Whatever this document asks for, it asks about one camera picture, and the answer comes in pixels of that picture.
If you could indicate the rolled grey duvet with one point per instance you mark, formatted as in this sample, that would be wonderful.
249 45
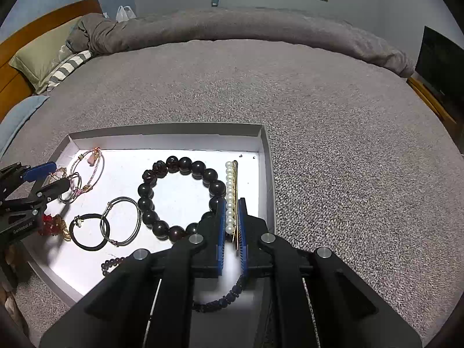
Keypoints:
235 25

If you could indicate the light blue pillow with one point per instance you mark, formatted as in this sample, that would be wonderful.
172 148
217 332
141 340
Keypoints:
18 116

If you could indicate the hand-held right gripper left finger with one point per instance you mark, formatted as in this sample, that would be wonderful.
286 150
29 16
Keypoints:
221 239

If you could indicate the white plastic bag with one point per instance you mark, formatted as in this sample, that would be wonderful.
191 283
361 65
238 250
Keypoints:
125 13

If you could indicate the small silver hoop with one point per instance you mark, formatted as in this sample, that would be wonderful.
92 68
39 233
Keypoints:
63 200

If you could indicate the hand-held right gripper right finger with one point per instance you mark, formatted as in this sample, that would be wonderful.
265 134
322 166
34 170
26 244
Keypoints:
242 246

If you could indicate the wooden bed headboard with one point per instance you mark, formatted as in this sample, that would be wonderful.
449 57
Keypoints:
43 18

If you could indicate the grey white striped pillow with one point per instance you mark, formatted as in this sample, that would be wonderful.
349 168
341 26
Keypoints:
69 65

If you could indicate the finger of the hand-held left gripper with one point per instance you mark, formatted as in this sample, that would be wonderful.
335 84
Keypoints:
38 171
58 186

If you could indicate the black television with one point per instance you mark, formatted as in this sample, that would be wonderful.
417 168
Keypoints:
438 65

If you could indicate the large thin silver hoop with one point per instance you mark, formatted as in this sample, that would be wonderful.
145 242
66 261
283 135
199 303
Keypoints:
139 221

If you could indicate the pearl gold hair clip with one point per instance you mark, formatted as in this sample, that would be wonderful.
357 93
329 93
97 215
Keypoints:
229 195

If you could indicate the olive green pillow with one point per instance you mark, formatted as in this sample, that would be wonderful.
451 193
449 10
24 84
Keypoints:
40 58

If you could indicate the wooden television stand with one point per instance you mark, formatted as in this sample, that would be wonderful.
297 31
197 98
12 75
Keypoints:
424 94

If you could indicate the white cardboard tray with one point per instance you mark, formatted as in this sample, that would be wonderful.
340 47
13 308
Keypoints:
119 176

